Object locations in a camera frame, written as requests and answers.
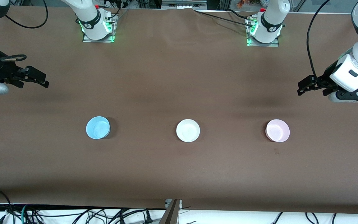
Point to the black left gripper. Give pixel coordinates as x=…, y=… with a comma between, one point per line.
x=324, y=80

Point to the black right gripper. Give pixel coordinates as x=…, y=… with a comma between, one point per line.
x=5, y=72

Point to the pink bowl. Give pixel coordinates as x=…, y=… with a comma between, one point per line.
x=277, y=130

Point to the blue bowl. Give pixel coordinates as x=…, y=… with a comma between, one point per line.
x=97, y=127

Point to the white bowl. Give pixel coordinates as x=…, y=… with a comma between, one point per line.
x=187, y=130

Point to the orange background object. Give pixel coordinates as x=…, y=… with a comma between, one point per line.
x=241, y=3

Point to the brown table cover sheet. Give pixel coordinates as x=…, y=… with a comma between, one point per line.
x=166, y=77

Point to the black power plug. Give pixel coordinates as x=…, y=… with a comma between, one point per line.
x=148, y=217

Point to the grey table support beam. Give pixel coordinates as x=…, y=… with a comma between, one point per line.
x=171, y=216

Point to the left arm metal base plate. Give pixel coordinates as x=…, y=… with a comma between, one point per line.
x=266, y=44

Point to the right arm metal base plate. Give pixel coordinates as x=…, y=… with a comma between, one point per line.
x=98, y=40

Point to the silver aluminium frame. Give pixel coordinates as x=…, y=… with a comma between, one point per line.
x=182, y=3

